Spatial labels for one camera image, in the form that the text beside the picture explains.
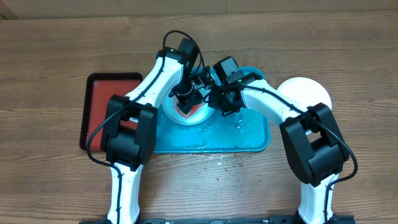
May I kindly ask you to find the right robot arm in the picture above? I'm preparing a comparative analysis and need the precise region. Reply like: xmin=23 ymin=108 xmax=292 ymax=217
xmin=206 ymin=77 xmax=354 ymax=223

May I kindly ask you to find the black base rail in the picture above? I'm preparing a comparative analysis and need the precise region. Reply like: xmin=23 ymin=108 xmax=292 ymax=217
xmin=79 ymin=214 xmax=356 ymax=224

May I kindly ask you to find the light blue plate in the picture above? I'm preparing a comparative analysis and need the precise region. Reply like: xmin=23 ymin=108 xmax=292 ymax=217
xmin=162 ymin=96 xmax=214 ymax=126

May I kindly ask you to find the white plate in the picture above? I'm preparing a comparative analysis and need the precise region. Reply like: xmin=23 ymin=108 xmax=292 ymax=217
xmin=277 ymin=77 xmax=332 ymax=109

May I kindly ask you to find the green and orange sponge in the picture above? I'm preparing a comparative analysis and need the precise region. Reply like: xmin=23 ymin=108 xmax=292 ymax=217
xmin=174 ymin=103 xmax=205 ymax=119

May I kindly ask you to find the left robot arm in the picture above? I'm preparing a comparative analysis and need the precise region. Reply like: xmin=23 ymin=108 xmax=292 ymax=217
xmin=99 ymin=47 xmax=202 ymax=223

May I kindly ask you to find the teal plastic tray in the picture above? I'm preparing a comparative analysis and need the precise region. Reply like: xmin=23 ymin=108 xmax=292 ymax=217
xmin=152 ymin=67 xmax=271 ymax=154

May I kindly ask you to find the black red-lined tray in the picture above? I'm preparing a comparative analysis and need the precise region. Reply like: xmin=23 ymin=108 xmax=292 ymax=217
xmin=79 ymin=72 xmax=142 ymax=151

